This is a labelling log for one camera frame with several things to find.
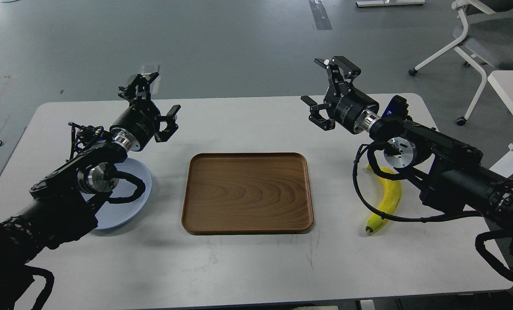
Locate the white office chair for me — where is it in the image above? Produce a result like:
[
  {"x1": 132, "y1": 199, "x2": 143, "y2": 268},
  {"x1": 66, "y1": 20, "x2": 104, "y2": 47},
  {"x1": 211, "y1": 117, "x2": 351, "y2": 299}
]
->
[{"x1": 408, "y1": 0, "x2": 513, "y2": 126}]

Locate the brown wooden tray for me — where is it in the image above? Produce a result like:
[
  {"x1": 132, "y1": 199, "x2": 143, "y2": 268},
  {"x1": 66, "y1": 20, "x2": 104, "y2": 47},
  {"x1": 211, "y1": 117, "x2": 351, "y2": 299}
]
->
[{"x1": 181, "y1": 152, "x2": 314, "y2": 235}]

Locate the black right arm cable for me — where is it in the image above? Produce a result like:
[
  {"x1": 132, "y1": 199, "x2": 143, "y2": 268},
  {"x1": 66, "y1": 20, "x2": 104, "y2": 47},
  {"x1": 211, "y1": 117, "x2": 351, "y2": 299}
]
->
[{"x1": 353, "y1": 142, "x2": 494, "y2": 223}]

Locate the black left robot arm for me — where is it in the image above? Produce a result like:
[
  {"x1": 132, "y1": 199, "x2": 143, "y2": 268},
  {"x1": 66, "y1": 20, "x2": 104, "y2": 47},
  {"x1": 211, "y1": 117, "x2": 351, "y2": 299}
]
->
[{"x1": 0, "y1": 72, "x2": 181, "y2": 310}]

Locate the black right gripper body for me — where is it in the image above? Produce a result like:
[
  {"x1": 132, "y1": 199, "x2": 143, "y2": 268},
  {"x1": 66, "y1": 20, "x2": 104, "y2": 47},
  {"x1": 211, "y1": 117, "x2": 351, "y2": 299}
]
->
[{"x1": 332, "y1": 88, "x2": 379, "y2": 133}]

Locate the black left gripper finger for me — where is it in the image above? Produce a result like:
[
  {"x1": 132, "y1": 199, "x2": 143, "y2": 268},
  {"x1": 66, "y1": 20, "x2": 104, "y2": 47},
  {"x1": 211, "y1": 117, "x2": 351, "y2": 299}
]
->
[
  {"x1": 118, "y1": 72, "x2": 159, "y2": 109},
  {"x1": 153, "y1": 105, "x2": 181, "y2": 143}
]

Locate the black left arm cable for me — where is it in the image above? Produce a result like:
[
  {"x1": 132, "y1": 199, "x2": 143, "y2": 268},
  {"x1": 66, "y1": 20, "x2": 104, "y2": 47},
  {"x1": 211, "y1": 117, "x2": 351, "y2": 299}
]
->
[{"x1": 106, "y1": 171, "x2": 146, "y2": 205}]

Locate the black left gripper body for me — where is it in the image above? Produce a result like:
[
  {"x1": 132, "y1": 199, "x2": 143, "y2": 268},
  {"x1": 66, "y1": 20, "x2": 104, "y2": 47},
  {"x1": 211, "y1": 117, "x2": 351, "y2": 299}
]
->
[{"x1": 110, "y1": 106, "x2": 160, "y2": 152}]

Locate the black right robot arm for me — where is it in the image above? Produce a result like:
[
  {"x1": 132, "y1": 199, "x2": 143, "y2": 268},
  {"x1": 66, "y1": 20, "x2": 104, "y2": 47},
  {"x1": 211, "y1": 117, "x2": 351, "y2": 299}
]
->
[{"x1": 301, "y1": 56, "x2": 513, "y2": 282}]

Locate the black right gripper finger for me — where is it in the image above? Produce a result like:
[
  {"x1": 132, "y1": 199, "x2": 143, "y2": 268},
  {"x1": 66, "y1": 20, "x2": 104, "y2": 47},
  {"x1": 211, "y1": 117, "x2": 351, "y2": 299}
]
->
[
  {"x1": 314, "y1": 56, "x2": 361, "y2": 100},
  {"x1": 300, "y1": 96, "x2": 336, "y2": 131}
]

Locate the light blue plate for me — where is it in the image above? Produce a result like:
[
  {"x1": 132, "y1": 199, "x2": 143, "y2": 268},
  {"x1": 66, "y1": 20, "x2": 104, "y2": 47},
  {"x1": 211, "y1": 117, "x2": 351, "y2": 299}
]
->
[{"x1": 82, "y1": 158, "x2": 152, "y2": 230}]

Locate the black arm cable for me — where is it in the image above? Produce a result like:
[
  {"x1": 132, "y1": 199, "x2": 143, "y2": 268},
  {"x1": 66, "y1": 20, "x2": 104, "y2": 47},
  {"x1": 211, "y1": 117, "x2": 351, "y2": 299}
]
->
[
  {"x1": 353, "y1": 142, "x2": 494, "y2": 223},
  {"x1": 106, "y1": 171, "x2": 146, "y2": 205}
]

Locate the yellow banana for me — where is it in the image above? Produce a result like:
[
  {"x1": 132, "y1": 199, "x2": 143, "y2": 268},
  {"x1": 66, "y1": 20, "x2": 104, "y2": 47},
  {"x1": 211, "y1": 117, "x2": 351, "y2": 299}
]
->
[{"x1": 365, "y1": 176, "x2": 403, "y2": 234}]

